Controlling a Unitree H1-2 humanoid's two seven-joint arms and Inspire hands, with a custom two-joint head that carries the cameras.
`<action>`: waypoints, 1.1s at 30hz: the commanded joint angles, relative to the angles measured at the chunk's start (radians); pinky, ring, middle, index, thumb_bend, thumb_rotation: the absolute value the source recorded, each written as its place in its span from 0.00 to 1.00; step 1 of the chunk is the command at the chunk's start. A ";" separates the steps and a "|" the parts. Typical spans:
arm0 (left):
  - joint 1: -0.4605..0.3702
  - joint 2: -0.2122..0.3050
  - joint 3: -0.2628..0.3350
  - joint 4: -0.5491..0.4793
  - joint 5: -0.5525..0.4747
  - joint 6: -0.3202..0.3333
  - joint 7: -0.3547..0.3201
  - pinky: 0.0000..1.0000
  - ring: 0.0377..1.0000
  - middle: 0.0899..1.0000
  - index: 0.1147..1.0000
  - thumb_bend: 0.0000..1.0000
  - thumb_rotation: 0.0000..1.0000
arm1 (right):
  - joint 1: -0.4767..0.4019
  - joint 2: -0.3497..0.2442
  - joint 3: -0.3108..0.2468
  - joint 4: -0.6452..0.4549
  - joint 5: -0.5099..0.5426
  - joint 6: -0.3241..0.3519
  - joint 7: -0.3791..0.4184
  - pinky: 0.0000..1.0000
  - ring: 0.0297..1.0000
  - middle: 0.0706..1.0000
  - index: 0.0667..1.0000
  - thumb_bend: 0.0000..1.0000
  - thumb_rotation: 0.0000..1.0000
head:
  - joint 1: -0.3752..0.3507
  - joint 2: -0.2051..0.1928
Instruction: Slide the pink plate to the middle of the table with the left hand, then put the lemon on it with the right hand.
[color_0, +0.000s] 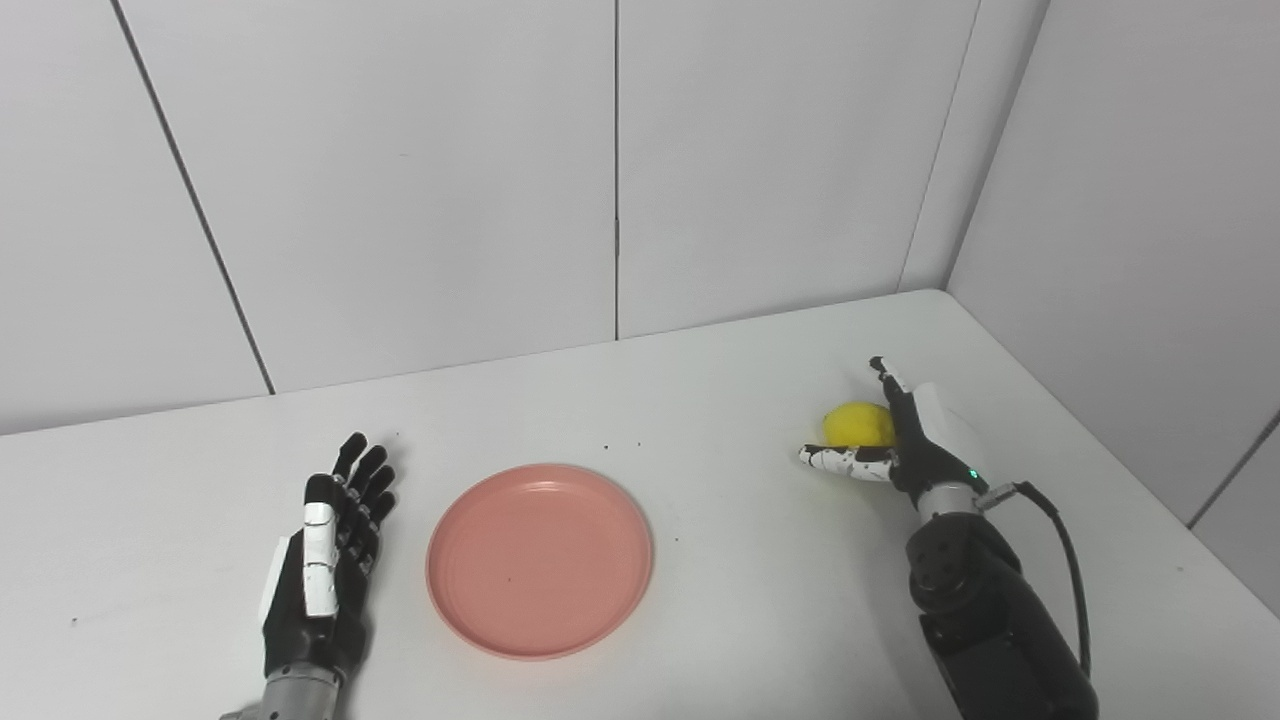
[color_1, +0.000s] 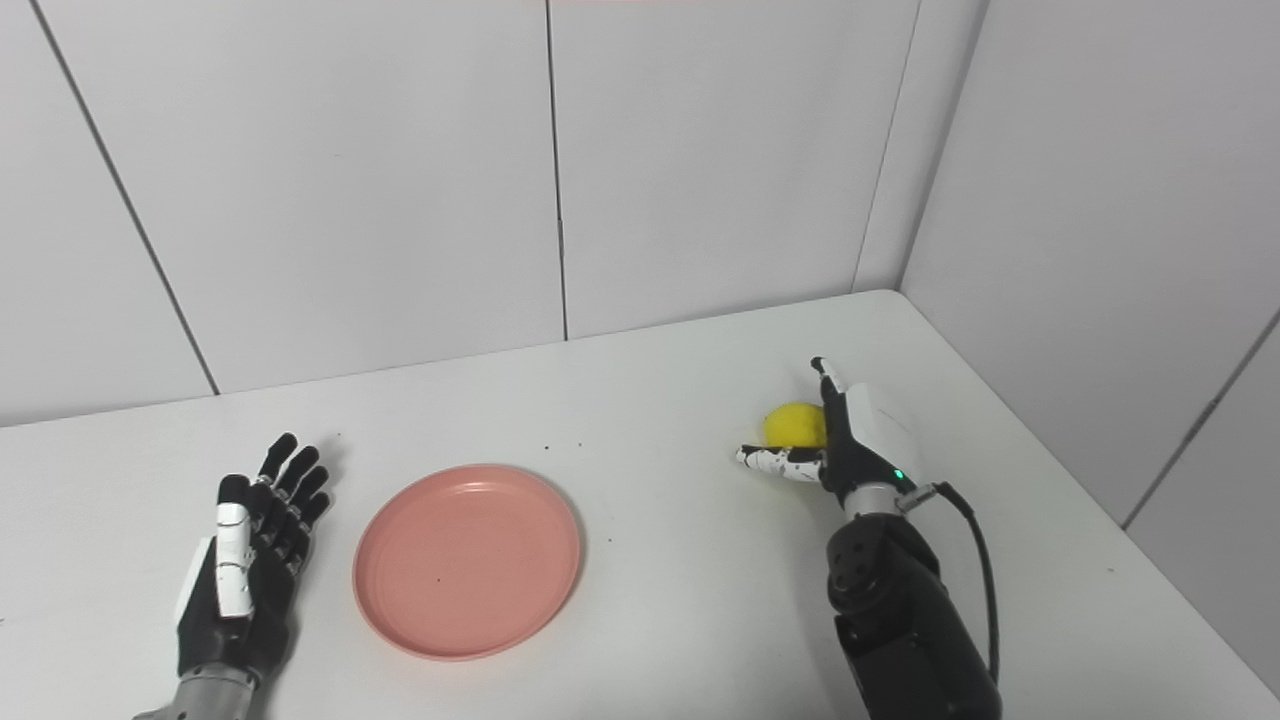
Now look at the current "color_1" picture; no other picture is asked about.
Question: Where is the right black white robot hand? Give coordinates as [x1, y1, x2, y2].
[736, 356, 925, 501]

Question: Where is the yellow lemon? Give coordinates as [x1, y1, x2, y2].
[763, 402, 829, 449]

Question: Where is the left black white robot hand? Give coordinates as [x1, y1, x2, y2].
[175, 432, 332, 687]

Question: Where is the pink plate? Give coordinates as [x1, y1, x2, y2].
[351, 463, 583, 662]

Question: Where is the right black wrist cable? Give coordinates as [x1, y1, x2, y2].
[896, 481, 1002, 685]

